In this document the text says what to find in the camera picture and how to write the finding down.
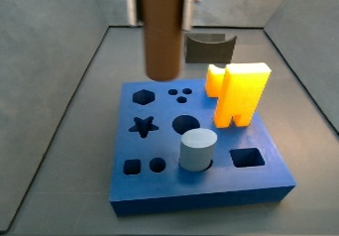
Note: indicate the brown cylinder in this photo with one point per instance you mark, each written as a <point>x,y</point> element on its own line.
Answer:
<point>162,21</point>

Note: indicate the black curved holder stand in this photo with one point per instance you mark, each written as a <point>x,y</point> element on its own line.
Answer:
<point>209,48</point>

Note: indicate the yellow arch-shaped block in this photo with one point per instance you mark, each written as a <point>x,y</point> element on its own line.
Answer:
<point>237,85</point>

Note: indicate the blue shape sorter block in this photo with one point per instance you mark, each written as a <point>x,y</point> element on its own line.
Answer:
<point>177,162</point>

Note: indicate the light blue cylinder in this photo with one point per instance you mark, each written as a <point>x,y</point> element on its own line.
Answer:
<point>197,149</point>

